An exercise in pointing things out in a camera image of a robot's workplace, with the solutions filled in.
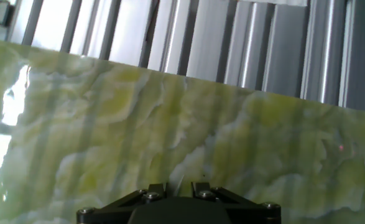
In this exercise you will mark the small white pipette tip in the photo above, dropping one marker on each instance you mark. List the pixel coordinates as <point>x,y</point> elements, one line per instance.
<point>179,185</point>

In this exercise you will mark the green marble pattern mat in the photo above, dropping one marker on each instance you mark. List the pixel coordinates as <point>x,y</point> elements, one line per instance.
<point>182,133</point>

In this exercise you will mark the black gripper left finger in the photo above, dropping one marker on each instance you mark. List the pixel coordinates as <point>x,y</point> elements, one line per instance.
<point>107,214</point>

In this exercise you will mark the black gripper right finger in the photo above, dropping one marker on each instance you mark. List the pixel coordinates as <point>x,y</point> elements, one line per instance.
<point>253,214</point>

